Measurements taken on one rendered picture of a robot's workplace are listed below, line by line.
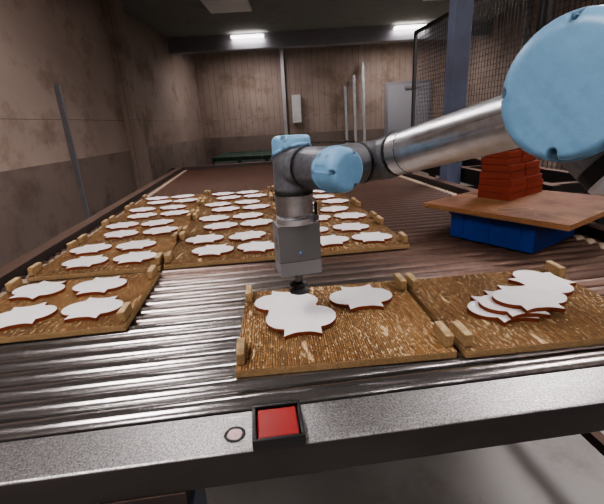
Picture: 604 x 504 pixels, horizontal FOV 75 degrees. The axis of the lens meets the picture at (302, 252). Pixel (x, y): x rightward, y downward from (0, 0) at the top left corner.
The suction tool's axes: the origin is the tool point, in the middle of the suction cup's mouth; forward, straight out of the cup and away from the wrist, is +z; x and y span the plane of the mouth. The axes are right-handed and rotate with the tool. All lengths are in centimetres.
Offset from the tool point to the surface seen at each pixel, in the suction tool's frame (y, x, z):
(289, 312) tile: 2.0, -2.4, 5.9
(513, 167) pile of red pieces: -92, -47, -14
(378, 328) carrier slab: -14.7, 7.6, 7.8
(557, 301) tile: -52, 15, 5
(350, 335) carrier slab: -8.2, 8.3, 7.8
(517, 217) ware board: -76, -24, -3
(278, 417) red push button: 10.2, 26.1, 8.5
